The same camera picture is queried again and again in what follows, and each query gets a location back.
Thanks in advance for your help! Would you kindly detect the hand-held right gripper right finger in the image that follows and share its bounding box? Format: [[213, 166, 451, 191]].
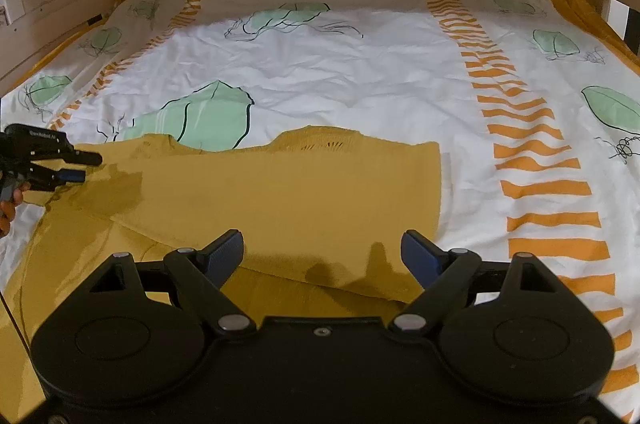
[[391, 230, 576, 339]]

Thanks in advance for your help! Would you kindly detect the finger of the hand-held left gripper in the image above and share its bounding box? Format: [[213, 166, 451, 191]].
[[60, 148, 104, 167], [29, 168, 87, 193]]

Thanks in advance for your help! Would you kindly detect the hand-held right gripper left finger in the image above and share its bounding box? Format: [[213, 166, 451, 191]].
[[75, 229, 254, 339]]

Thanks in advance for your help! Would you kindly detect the mustard yellow knit sweater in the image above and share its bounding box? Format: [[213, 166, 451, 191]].
[[0, 126, 443, 424]]

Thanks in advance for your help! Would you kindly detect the person's left hand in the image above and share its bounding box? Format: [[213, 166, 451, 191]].
[[0, 183, 31, 237]]

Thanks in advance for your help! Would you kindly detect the white leaf-print bed sheet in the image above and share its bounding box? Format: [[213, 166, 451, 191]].
[[0, 0, 640, 424]]

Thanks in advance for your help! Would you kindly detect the orange under sheet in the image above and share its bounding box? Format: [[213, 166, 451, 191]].
[[542, 0, 640, 67]]

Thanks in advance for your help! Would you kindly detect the white wall socket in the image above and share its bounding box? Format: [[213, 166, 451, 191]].
[[0, 0, 27, 27]]

